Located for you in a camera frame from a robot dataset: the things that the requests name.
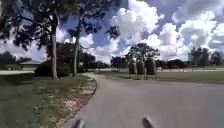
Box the row of distant trees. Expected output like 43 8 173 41
78 51 129 72

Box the cluster of small trees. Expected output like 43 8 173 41
124 43 161 80

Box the tall leaning tree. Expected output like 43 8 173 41
66 0 122 78

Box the grey paved path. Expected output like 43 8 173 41
59 72 224 128

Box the large dark bush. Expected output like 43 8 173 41
34 59 73 78

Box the tall tree with pale trunk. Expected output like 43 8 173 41
0 0 81 80

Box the robot's own part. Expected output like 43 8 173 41
143 116 156 128
72 118 85 128

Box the green grass verge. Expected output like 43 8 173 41
94 69 224 85

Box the low building with pale roof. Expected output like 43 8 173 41
19 59 43 70

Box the distant line of trees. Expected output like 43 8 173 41
156 46 224 70

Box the grass field with dry patches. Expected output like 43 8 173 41
0 73 98 128

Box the pale road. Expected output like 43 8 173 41
0 69 36 76

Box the dark distant tree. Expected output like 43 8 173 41
0 50 33 70

